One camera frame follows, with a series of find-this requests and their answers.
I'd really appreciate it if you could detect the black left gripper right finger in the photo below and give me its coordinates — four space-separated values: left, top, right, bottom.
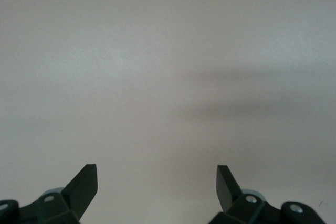
209 165 326 224

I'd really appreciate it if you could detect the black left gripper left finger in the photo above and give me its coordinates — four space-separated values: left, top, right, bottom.
0 164 98 224

